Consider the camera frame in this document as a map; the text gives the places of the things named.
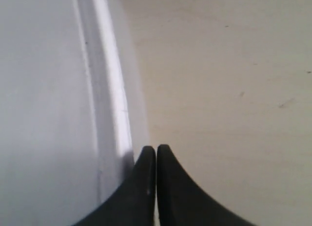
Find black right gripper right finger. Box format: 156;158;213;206
156;144;253;226

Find white plastic lidded container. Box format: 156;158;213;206
0;0;149;226

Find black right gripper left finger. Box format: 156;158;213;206
75;146;156;226

